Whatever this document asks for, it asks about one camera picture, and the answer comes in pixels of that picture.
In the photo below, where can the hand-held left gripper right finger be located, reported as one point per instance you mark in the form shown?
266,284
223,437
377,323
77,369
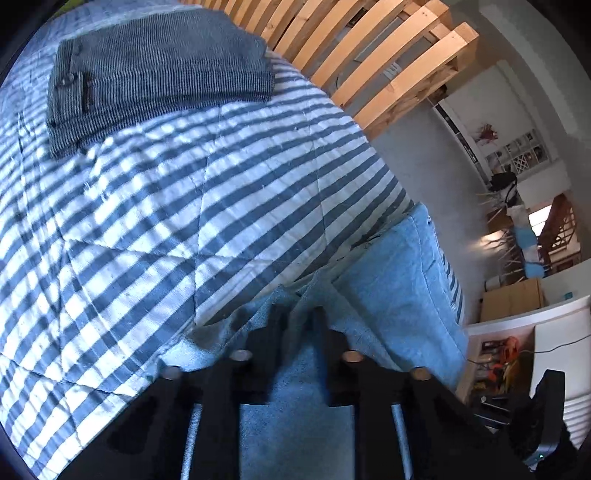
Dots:
321,341

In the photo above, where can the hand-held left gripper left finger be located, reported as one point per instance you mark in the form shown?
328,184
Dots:
277,337

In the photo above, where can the light blue jeans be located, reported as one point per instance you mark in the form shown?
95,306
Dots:
397,286

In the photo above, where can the open box of tools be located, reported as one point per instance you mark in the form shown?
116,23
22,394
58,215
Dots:
501,355

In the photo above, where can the cardboard box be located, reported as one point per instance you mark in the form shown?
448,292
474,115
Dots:
512,300

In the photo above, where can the light blue hanging cloth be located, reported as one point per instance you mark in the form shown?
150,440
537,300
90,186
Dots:
527,240

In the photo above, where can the blue striped bed quilt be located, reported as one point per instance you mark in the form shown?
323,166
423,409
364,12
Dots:
138,207

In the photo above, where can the wooden stick rack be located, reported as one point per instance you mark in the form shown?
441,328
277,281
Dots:
501,217

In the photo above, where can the folded grey pants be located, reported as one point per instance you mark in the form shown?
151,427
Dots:
161,69

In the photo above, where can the white grid wall shelf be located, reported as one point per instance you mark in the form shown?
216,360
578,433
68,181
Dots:
521,154

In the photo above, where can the red wall picture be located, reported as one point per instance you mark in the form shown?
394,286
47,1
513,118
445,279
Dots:
487,134

